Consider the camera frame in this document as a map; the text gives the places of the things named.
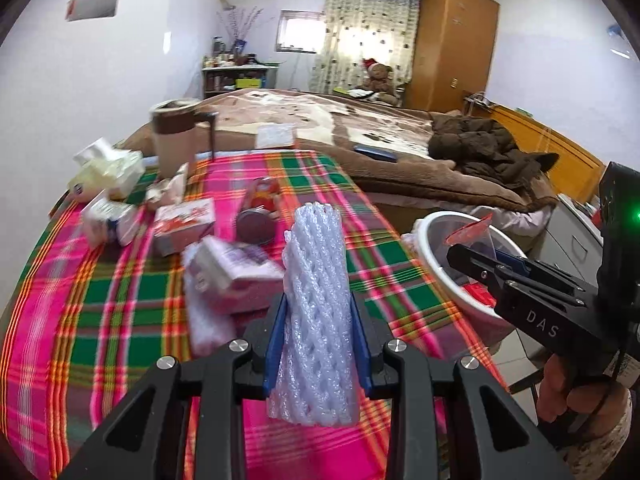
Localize red cartoon drink can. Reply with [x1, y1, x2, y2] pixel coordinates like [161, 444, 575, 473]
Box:
[235, 177, 281, 245]

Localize pink crumpled wrapper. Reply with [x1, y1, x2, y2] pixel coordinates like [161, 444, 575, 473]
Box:
[144, 164, 189, 211]

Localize cluttered shelf unit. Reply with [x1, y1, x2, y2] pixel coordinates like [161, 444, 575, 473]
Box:
[201, 36, 279, 99]

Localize orange tissue box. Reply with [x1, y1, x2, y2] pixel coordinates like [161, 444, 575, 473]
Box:
[255, 124, 297, 150]

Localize patterned window curtain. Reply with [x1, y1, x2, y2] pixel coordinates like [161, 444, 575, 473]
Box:
[309, 0, 421, 93]

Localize white trash bin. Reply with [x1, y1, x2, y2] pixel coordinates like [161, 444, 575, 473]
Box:
[411, 211, 525, 352]

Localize right hand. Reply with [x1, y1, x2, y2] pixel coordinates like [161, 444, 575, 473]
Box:
[536, 354, 629, 432]

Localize wooden wardrobe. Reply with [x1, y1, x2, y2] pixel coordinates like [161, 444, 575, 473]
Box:
[405, 0, 499, 113]

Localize dark brown jacket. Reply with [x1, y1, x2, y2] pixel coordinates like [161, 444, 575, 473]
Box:
[427, 114, 560, 193]

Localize dried branches in vase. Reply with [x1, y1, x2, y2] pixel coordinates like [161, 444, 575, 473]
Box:
[218, 6, 262, 56]

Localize white foam fruit net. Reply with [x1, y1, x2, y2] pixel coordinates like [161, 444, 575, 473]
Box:
[267, 202, 359, 427]

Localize red strawberry milk carton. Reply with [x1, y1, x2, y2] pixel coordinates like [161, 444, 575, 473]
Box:
[152, 198, 216, 257]

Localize colourful plaid tablecloth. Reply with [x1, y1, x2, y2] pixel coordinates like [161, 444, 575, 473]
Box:
[1, 151, 492, 479]

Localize brown bear blanket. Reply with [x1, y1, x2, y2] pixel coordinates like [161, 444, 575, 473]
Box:
[117, 88, 559, 214]

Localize small window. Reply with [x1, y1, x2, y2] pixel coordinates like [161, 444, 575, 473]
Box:
[276, 10, 326, 54]

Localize bed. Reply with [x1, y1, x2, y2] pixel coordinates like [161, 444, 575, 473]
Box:
[117, 88, 561, 252]

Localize pink brown lidded mug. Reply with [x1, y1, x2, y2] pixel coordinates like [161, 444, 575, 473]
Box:
[150, 99, 218, 179]

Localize blue phone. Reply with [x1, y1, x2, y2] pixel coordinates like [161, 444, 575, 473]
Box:
[352, 144, 397, 162]

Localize soft tissue pack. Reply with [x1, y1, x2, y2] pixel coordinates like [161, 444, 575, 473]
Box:
[67, 138, 144, 203]

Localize teddy bear with hat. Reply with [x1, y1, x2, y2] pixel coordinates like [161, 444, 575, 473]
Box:
[360, 58, 399, 106]

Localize purple grape milk carton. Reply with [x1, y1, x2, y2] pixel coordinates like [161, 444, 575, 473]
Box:
[186, 235, 284, 314]

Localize wooden headboard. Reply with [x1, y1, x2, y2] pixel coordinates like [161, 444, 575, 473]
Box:
[464, 98, 605, 203]

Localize small white plastic packet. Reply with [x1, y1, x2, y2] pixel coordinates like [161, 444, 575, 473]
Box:
[81, 196, 138, 248]

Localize grey drawer cabinet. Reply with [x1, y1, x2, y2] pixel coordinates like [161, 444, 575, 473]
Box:
[530, 194, 603, 286]

